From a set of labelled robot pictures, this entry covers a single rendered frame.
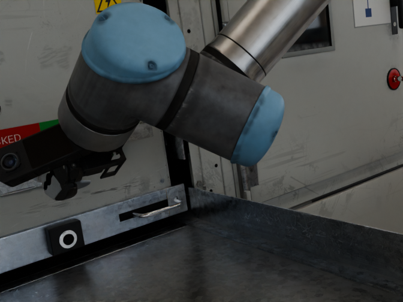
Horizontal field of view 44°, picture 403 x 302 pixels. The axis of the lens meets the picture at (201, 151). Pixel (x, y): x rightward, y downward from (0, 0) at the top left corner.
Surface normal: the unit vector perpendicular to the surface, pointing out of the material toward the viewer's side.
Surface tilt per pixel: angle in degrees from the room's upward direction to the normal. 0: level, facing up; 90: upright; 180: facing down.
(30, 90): 90
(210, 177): 90
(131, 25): 56
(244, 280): 0
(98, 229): 90
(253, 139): 107
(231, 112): 88
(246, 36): 67
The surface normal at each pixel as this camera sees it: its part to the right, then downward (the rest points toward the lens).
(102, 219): 0.58, 0.07
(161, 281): -0.14, -0.97
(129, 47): 0.33, -0.48
